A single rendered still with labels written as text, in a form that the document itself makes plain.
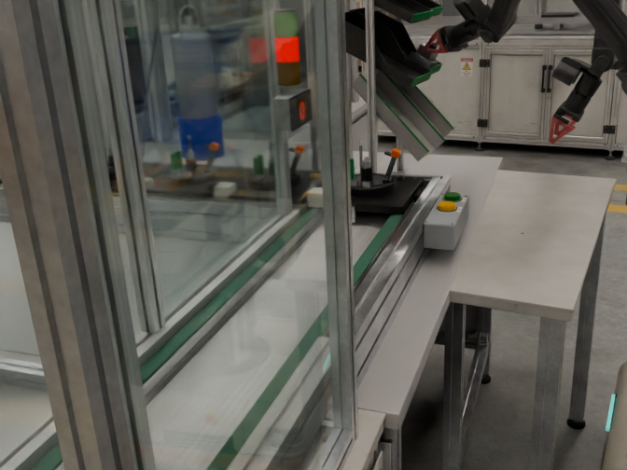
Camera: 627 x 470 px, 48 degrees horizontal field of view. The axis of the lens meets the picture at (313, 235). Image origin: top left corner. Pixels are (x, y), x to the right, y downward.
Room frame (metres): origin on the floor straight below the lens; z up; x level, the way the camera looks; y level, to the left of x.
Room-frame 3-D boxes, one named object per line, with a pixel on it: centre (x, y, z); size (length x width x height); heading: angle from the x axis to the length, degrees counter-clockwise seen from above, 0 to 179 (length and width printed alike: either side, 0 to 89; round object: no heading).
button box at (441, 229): (1.54, -0.31, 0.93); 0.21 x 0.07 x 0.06; 159
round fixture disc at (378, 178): (1.69, -0.14, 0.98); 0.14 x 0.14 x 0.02
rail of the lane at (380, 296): (1.38, -0.18, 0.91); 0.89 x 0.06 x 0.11; 159
